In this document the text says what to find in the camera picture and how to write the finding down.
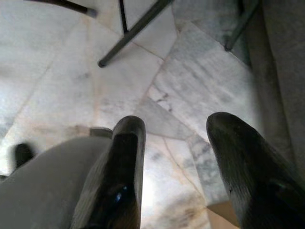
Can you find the cardboard box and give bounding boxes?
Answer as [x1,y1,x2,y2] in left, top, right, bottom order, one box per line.
[206,199,242,229]

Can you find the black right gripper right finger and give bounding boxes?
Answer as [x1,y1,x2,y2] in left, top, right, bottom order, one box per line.
[205,112,305,229]

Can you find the grey robot leg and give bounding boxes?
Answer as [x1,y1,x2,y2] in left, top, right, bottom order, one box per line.
[0,127,114,229]

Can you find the black folding chair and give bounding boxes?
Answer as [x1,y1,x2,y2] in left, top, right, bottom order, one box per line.
[224,0,261,52]

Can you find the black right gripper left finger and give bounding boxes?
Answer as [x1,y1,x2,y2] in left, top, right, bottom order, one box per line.
[71,115,147,229]

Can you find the black robot foot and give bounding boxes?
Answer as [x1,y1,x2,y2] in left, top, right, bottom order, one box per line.
[13,142,35,169]

